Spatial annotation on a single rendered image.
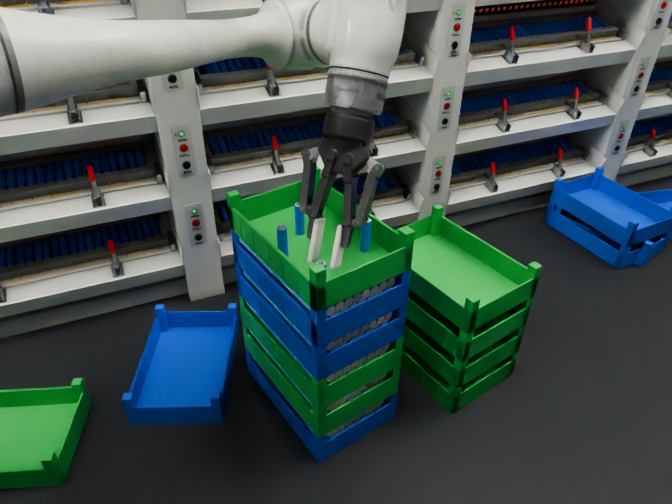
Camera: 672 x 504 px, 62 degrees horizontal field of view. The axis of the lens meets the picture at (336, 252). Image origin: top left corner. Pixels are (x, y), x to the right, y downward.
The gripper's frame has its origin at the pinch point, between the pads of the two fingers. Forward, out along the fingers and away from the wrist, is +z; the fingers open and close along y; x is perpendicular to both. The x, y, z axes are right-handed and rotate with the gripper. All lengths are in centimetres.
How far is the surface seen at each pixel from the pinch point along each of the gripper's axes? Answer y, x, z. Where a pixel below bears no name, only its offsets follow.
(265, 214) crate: -20.8, 17.4, 1.2
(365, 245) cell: 1.9, 14.0, 1.5
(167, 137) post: -51, 23, -9
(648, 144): 57, 148, -33
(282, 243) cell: -10.2, 5.0, 3.0
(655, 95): 53, 138, -48
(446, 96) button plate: -2, 72, -31
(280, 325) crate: -9.7, 8.9, 19.1
